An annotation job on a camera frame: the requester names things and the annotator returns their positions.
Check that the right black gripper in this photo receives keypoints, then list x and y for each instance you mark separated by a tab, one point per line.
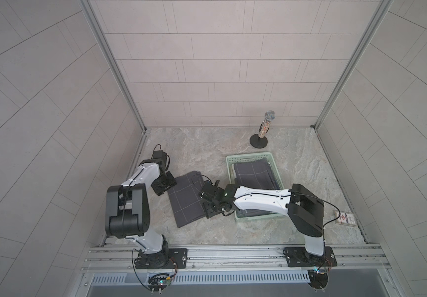
208	211

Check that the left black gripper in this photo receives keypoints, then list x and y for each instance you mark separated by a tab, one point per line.
172	181

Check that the dark grey checked pillowcase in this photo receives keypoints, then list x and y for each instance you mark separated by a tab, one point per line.
256	175
185	199

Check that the mint green plastic basket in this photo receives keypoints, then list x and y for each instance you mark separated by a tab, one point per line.
250	158

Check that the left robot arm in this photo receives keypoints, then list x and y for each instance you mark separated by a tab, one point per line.
127	214

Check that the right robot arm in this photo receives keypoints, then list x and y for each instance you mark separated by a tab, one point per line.
305	210

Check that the stand with patterned tube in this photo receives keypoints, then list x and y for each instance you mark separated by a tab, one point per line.
259	140

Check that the left circuit board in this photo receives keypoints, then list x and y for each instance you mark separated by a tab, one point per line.
159	282

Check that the circuit board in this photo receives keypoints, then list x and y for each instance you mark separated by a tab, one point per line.
318	280
159	282

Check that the right circuit board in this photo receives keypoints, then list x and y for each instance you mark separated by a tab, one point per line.
318	280

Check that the small printed card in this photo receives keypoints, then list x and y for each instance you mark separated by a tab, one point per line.
346	219

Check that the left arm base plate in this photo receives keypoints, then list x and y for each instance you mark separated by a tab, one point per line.
176	257

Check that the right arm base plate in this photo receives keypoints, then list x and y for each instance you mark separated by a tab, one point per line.
299	257

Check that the aluminium rail frame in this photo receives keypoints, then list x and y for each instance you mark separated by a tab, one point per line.
357	265

